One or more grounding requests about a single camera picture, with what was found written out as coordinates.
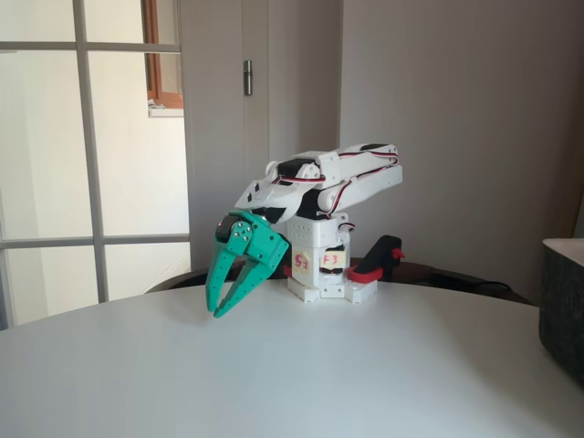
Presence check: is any brown wooden window frame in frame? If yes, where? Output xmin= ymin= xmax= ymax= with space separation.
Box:
xmin=142 ymin=0 xmax=184 ymax=119

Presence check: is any thin black cable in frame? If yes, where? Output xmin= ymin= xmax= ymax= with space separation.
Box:
xmin=426 ymin=271 xmax=515 ymax=293

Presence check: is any red white black servo cable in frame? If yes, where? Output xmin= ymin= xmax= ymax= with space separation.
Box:
xmin=317 ymin=175 xmax=359 ymax=234
xmin=268 ymin=149 xmax=402 ymax=188

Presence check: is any dark brown chair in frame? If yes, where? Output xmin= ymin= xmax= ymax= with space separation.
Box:
xmin=145 ymin=257 xmax=536 ymax=306

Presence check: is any yellow label reading F5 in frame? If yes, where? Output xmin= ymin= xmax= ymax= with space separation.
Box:
xmin=291 ymin=249 xmax=314 ymax=275

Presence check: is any dark grey felt container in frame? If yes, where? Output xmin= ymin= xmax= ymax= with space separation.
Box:
xmin=537 ymin=237 xmax=584 ymax=382

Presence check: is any yellow label reading F3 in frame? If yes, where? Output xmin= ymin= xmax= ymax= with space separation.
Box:
xmin=320 ymin=248 xmax=347 ymax=270

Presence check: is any white framed glass door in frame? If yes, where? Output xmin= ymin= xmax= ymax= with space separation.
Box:
xmin=0 ymin=0 xmax=192 ymax=329

